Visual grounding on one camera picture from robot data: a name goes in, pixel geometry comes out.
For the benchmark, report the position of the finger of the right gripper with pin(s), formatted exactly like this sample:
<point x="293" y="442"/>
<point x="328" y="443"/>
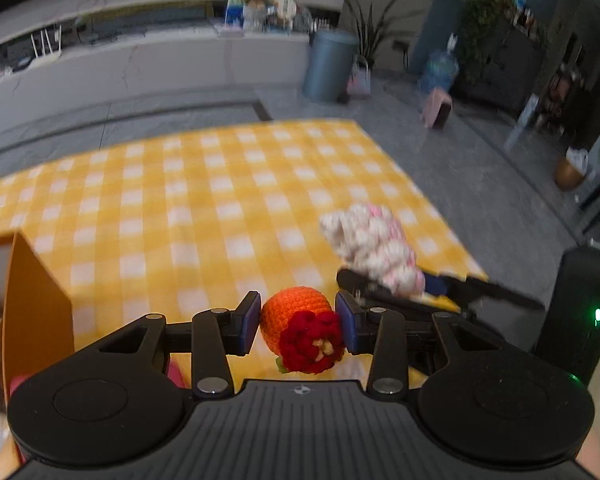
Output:
<point x="373" y="294"/>
<point x="464" y="292"/>

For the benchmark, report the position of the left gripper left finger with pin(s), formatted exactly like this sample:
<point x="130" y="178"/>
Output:
<point x="216" y="334"/>

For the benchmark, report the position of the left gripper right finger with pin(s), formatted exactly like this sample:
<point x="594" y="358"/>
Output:
<point x="381" y="333"/>

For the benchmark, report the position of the pink white fluffy toy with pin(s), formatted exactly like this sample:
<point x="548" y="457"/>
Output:
<point x="370" y="240"/>

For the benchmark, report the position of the orange crochet fruit toy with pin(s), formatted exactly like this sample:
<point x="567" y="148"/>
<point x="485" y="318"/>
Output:
<point x="303" y="330"/>

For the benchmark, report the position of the yellow checkered tablecloth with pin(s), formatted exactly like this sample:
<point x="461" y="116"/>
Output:
<point x="184" y="223"/>

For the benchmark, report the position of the pink small stool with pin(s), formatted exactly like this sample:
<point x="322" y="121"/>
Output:
<point x="437" y="109"/>

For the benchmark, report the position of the orange storage box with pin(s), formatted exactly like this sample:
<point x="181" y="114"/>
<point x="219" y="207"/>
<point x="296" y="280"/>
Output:
<point x="35" y="315"/>

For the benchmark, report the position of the pastel gift bag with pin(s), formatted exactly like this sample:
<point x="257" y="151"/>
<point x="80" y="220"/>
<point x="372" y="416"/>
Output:
<point x="360" y="80"/>

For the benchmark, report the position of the blue water jug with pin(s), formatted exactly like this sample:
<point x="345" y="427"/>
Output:
<point x="441" y="68"/>

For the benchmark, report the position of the blue-grey trash bin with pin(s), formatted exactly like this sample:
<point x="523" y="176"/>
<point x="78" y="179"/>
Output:
<point x="330" y="63"/>

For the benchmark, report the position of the green potted plant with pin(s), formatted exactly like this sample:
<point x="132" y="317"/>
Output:
<point x="372" y="30"/>

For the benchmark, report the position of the white tv cabinet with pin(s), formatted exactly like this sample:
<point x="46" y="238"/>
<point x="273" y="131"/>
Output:
<point x="139" y="50"/>

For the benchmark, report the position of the white wifi router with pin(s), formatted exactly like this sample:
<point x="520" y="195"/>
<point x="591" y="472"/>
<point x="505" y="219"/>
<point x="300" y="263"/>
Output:
<point x="44" y="47"/>

